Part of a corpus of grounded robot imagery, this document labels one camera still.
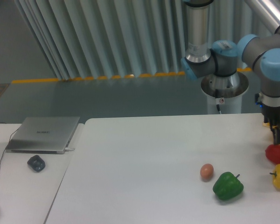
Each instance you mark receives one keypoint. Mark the white folding partition screen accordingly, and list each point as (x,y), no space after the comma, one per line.
(108,38)

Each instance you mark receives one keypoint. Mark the silver closed laptop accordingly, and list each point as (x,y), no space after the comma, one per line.
(45,135)

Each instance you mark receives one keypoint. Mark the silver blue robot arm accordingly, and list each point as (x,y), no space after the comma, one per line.
(259,46)

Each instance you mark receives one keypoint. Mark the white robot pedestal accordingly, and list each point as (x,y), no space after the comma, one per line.
(224,102)

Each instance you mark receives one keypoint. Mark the red bell pepper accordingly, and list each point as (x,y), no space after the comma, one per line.
(273,153)

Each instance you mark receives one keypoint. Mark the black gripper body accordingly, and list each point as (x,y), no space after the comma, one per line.
(273,114)

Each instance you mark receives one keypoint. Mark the brown egg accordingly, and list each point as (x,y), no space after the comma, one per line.
(206,171)

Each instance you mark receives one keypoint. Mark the green bell pepper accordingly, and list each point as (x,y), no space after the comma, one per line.
(227,186)

